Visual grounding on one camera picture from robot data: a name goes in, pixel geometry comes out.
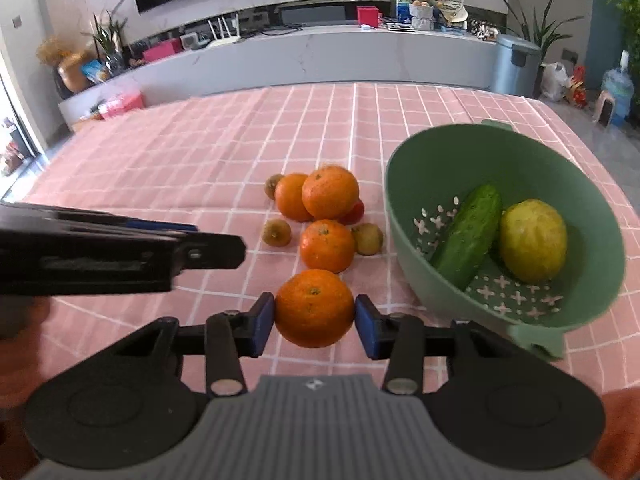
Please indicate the pink checked tablecloth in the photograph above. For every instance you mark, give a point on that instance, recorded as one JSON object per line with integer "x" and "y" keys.
{"x": 175, "y": 160}

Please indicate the large water bottle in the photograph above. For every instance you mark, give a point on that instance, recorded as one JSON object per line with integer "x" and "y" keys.
{"x": 617, "y": 90}

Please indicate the red box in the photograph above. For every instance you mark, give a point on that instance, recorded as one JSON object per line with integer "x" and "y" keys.
{"x": 367, "y": 16}

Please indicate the white plastic bag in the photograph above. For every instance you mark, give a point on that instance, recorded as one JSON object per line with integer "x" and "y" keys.
{"x": 554, "y": 82}

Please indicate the green cucumber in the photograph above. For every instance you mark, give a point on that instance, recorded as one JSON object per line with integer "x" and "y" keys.
{"x": 467, "y": 240}

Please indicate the brown kiwi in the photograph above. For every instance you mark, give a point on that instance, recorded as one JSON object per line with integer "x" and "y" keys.
{"x": 368, "y": 239}
{"x": 277, "y": 233}
{"x": 271, "y": 186}

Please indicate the pink box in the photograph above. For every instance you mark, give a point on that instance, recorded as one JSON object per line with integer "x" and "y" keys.
{"x": 161, "y": 51}

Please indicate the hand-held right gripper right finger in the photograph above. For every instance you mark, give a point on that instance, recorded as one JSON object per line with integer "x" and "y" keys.
{"x": 366, "y": 331}

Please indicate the vase with dried flowers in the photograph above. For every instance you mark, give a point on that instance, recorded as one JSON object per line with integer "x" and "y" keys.
{"x": 72, "y": 72}

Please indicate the white ribbed pot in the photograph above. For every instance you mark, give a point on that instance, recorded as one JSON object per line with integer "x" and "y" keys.
{"x": 421, "y": 17}

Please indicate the orange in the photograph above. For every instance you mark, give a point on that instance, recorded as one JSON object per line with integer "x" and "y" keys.
{"x": 330, "y": 192}
{"x": 289, "y": 197}
{"x": 314, "y": 307}
{"x": 327, "y": 246}

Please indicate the red ornament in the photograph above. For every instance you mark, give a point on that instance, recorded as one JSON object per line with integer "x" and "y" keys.
{"x": 579, "y": 87}

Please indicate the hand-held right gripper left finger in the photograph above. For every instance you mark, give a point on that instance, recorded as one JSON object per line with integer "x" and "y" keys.
{"x": 263, "y": 324}

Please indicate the red tomato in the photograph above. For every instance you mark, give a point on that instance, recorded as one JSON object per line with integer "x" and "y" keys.
{"x": 356, "y": 214}

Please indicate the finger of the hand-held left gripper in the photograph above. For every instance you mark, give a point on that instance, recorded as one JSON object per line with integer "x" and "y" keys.
{"x": 160, "y": 224}
{"x": 210, "y": 252}

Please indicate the slim green potted plant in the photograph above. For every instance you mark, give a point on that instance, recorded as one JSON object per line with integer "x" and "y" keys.
{"x": 107, "y": 40}

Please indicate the black and white ornament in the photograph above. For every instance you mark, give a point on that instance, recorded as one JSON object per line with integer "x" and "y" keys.
{"x": 484, "y": 30}

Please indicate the long-leaved potted plant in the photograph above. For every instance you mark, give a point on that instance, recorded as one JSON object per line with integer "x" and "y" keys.
{"x": 537, "y": 25}

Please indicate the green colander bowl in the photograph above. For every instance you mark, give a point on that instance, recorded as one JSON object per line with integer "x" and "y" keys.
{"x": 430, "y": 170}

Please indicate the blue-grey trash can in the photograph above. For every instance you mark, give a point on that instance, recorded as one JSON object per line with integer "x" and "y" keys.
{"x": 515, "y": 67}

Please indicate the small white clock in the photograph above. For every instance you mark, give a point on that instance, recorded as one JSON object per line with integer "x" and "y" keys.
{"x": 190, "y": 41}

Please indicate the white marble media console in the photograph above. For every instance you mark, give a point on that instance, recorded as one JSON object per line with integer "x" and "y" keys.
{"x": 300, "y": 60}

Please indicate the white hat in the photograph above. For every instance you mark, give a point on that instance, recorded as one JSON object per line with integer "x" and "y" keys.
{"x": 454, "y": 12}

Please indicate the small pink heater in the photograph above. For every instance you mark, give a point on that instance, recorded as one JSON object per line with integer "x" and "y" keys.
{"x": 605, "y": 109}

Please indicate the yellow-green lemon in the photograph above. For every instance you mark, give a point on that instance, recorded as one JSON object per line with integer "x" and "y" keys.
{"x": 532, "y": 240}

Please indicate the pink basket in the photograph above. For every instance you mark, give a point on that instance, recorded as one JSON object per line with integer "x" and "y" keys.
{"x": 122, "y": 105}

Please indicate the dark soundbar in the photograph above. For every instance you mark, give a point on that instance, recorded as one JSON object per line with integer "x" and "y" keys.
{"x": 312, "y": 14}

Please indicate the trailing green plant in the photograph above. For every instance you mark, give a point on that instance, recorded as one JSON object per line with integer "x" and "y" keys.
{"x": 627, "y": 15}

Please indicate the white router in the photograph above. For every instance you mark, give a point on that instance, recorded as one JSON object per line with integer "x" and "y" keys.
{"x": 224, "y": 35}

